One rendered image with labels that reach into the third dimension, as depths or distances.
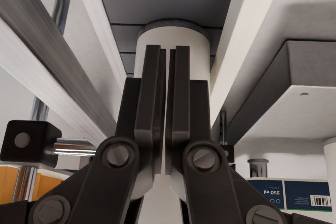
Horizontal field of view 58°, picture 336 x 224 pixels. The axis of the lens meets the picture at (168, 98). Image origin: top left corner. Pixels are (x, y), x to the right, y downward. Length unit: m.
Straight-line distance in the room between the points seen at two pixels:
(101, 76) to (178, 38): 0.24
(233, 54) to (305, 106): 0.21
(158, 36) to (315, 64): 0.18
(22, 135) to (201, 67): 0.12
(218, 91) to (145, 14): 0.07
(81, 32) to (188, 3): 0.16
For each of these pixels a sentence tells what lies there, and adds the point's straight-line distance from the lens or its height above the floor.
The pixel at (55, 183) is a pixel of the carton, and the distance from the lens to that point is 2.75.
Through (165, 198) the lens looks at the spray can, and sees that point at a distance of 0.16.
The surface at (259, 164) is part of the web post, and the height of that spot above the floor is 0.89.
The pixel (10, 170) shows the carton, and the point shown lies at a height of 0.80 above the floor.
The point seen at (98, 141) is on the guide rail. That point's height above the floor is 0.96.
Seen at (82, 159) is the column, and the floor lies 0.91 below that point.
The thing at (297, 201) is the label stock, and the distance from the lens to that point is 0.70.
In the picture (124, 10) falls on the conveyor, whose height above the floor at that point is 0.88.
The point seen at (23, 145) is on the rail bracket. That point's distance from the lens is 0.22.
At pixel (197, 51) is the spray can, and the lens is 0.19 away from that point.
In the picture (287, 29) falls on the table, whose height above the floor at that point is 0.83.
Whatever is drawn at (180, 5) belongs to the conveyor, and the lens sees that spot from 0.19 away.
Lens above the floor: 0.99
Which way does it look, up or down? 21 degrees down
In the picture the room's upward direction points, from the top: 177 degrees counter-clockwise
